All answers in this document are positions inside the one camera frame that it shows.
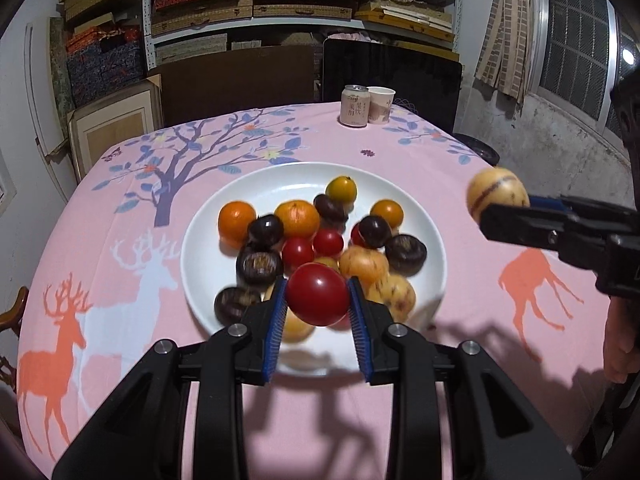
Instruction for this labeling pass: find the person's right hand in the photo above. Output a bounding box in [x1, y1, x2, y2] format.
[602, 296, 640, 385]

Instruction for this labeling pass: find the white leaning board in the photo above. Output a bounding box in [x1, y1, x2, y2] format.
[24, 22, 76, 201]

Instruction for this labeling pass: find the stack of blue patterned boxes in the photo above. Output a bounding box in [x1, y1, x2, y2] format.
[65, 27, 147, 108]

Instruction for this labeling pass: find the black round stool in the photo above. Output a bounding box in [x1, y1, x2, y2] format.
[452, 132, 501, 167]

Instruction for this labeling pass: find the brick pattern hanging curtain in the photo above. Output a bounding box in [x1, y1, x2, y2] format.
[474, 0, 538, 111]

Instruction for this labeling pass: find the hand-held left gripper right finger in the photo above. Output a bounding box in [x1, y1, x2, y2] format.
[346, 276, 583, 480]

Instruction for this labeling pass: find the grated window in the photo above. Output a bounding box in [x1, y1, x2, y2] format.
[530, 0, 640, 133]

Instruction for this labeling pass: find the white metal shelf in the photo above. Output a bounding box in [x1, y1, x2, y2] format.
[141, 0, 463, 68]

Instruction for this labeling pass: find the wooden picture frame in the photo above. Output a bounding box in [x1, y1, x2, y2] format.
[66, 74, 165, 183]

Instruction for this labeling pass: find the small yellow-orange citrus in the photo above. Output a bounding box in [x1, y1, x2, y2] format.
[325, 175, 358, 205]

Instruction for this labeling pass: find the white plate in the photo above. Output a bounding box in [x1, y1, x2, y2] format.
[181, 161, 447, 376]

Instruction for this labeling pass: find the brown board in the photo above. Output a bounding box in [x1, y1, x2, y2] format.
[146, 45, 325, 128]

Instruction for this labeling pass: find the small orange citrus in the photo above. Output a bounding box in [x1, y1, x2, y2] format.
[369, 199, 405, 229]

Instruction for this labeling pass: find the pink deer print tablecloth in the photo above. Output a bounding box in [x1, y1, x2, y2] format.
[15, 101, 621, 480]

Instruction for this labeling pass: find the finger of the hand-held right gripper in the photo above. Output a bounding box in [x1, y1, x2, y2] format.
[527, 193, 631, 221]
[479, 203, 576, 263]

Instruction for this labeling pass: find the pink paper cup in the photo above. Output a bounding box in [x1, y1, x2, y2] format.
[367, 86, 397, 126]

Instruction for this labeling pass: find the dark purple plum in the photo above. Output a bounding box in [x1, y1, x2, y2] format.
[313, 193, 350, 223]
[247, 214, 285, 251]

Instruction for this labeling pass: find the mandarin orange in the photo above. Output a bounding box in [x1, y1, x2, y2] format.
[273, 200, 321, 240]
[218, 200, 257, 242]

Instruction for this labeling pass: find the carved wooden chair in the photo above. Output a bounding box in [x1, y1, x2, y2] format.
[0, 286, 30, 396]

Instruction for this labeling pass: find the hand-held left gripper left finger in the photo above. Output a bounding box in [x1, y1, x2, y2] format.
[52, 276, 290, 480]

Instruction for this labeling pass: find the pink drink can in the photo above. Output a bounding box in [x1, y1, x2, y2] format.
[340, 85, 371, 127]

